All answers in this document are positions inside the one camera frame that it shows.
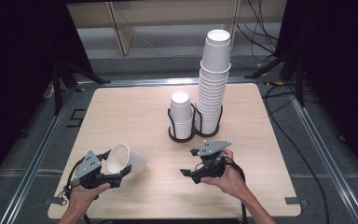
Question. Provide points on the grey table bracket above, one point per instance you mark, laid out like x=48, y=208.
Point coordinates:
x=293, y=201
x=56, y=200

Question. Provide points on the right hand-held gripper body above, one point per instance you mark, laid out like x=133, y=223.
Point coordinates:
x=213, y=168

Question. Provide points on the black metal stand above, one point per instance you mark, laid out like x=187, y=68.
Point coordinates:
x=57, y=90
x=299, y=81

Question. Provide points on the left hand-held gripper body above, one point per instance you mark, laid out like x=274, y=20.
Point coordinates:
x=88, y=166

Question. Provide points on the person's left hand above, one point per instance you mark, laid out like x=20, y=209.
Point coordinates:
x=82, y=199

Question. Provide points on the black curtain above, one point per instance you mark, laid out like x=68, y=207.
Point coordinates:
x=18, y=77
x=338, y=77

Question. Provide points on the black double cup holder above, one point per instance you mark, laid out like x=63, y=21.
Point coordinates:
x=181, y=140

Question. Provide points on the aluminium floor rail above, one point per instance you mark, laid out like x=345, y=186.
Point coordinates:
x=136, y=82
x=31, y=174
x=329, y=168

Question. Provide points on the black tape mark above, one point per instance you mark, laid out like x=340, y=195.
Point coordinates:
x=80, y=115

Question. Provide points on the tall stack of white cups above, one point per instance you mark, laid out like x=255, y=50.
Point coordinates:
x=211, y=102

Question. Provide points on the beige wooden furniture frame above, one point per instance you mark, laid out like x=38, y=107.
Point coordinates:
x=121, y=34

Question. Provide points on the person's right hand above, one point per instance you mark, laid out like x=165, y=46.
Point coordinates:
x=231, y=183

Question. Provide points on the yellow tape piece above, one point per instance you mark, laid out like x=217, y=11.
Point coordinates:
x=276, y=83
x=259, y=65

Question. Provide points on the short stack of white cups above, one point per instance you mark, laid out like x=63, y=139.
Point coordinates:
x=181, y=112

